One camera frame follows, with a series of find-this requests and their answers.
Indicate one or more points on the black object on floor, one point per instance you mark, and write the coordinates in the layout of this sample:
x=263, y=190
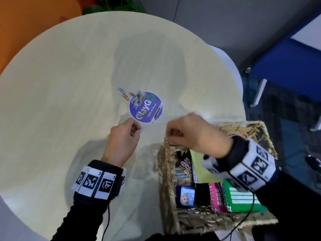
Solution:
x=313, y=163

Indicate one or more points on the blue table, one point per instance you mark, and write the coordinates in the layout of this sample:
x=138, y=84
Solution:
x=288, y=65

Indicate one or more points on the yellow-green notepad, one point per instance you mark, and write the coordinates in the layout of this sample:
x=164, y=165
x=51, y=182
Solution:
x=200, y=170

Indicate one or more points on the person's right hand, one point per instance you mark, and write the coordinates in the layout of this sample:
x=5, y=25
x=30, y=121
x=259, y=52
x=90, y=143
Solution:
x=200, y=136

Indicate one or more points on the light blue paper clip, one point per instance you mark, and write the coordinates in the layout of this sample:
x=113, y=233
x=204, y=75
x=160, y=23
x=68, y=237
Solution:
x=141, y=129

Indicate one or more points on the right wrist marker tracker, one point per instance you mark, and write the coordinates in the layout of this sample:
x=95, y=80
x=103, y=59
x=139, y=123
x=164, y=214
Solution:
x=250, y=165

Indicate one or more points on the small blue picture box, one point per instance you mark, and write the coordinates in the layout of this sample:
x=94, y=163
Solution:
x=185, y=197

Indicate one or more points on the pile of coloured paper clips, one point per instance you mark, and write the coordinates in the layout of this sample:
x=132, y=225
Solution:
x=184, y=169

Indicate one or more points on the person's left forearm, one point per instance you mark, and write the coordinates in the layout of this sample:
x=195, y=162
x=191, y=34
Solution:
x=82, y=215

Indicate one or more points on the orange chair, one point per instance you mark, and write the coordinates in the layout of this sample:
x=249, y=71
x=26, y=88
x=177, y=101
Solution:
x=30, y=25

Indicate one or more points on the pink notebook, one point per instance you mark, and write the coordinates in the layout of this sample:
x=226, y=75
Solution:
x=216, y=198

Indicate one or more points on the person's left thumb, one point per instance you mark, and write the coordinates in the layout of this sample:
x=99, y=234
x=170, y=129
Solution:
x=136, y=131

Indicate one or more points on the orange paper clip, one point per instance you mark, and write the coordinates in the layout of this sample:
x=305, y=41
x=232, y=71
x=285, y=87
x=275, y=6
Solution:
x=125, y=97

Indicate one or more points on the left wrist marker band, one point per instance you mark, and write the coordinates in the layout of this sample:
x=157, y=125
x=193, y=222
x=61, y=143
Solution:
x=95, y=183

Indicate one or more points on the green notebook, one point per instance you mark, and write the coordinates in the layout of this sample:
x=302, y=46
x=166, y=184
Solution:
x=240, y=202

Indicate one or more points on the small black box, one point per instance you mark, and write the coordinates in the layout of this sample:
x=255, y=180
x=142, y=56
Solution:
x=202, y=195

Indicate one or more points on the black binder clips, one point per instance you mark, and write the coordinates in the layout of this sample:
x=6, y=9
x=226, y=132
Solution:
x=181, y=156

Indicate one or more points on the woven wicker basket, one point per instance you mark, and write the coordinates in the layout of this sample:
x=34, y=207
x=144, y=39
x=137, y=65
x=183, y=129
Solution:
x=200, y=220

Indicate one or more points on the person's left hand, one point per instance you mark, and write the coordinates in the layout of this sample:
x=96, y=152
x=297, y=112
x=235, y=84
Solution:
x=119, y=143

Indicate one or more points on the person's right thumb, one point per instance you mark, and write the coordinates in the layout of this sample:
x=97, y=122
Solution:
x=176, y=140

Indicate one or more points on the person's right forearm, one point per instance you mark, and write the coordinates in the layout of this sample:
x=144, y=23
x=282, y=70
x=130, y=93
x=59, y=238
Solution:
x=286, y=203

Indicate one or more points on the round purple sticker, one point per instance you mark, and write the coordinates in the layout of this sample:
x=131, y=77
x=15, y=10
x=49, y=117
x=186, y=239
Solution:
x=146, y=109

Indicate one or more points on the green plant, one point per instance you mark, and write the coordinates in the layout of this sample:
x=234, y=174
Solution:
x=112, y=6

